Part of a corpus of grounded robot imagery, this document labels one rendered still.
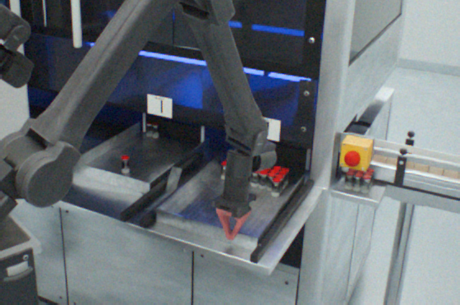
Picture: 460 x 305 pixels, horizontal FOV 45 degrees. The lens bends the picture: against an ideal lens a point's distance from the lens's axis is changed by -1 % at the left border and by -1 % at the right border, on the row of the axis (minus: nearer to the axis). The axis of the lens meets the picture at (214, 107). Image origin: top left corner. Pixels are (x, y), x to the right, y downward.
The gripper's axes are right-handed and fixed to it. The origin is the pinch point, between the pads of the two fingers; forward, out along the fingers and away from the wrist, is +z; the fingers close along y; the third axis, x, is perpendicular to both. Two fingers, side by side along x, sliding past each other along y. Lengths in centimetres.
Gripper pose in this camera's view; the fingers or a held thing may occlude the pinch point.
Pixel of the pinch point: (230, 236)
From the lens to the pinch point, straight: 129.4
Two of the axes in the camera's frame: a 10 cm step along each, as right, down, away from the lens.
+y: 4.3, -1.3, 8.9
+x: -9.0, -1.8, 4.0
